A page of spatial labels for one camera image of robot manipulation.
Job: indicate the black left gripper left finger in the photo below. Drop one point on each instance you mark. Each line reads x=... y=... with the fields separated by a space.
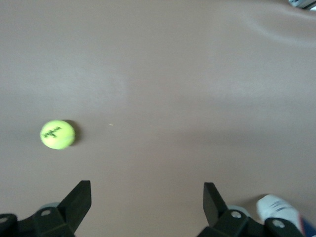
x=61 y=219

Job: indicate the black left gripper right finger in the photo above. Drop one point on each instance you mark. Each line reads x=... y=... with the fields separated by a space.
x=222 y=222

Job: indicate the white blue tennis ball can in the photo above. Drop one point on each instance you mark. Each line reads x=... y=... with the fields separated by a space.
x=276 y=205

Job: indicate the yellow tennis ball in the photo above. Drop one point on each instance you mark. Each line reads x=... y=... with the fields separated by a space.
x=57 y=134

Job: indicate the brown table cover sheet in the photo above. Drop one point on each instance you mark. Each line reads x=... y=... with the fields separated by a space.
x=158 y=74

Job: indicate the grey metal clamp bracket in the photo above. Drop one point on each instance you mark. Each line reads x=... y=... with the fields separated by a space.
x=304 y=3

